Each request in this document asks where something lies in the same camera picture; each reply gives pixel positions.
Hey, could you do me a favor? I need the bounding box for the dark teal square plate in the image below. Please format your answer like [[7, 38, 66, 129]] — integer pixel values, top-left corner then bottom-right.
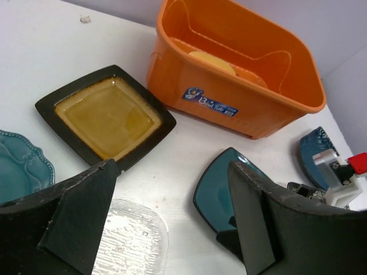
[[193, 147, 265, 234]]

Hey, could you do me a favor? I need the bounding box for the clear glass plate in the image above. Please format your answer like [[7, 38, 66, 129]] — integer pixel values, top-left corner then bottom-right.
[[92, 197, 169, 275]]

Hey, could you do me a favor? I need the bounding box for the small yellow square dish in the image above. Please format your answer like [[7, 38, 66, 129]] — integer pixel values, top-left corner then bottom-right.
[[188, 50, 237, 76]]

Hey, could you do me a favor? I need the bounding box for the amber square plate black rim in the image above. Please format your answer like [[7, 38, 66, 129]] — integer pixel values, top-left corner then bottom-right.
[[35, 65, 177, 172]]

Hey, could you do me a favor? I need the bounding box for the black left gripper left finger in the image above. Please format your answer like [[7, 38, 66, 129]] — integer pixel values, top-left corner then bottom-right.
[[1, 159, 119, 274]]

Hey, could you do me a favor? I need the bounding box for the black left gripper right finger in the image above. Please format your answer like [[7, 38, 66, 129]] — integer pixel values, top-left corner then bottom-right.
[[228, 161, 366, 274]]

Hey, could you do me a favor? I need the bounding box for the orange plastic bin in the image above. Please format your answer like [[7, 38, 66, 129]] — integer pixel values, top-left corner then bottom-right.
[[147, 1, 326, 139]]

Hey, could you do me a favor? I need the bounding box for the teal round scalloped plate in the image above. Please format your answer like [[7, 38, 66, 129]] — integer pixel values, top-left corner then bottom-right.
[[1, 130, 55, 203]]

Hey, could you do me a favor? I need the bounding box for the blue leaf-shaped plate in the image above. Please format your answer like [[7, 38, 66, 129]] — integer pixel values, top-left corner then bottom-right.
[[298, 127, 340, 191]]

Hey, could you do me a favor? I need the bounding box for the black floral square plate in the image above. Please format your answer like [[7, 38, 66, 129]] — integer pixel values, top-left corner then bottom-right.
[[287, 182, 326, 204]]

